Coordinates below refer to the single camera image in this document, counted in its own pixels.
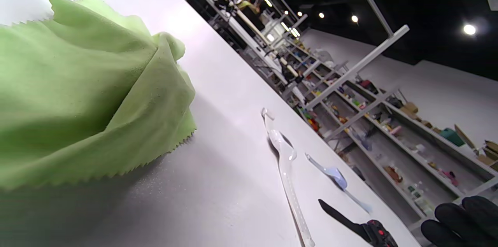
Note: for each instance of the person's right hand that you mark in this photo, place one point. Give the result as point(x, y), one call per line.
point(467, 223)

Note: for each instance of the black red watch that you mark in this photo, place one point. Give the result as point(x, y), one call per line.
point(373, 232)

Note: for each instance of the light blue watch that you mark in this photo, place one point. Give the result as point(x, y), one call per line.
point(337, 177)

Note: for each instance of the white watch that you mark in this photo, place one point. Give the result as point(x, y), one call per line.
point(286, 161)

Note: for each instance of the green microfibre cloth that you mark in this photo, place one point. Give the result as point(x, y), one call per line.
point(78, 95)

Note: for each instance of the white metal shelf rack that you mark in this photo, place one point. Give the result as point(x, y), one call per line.
point(393, 142)

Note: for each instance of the round ceiling light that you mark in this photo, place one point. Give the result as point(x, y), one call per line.
point(469, 29)
point(354, 18)

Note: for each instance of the white frame post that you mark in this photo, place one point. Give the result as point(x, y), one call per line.
point(373, 50)

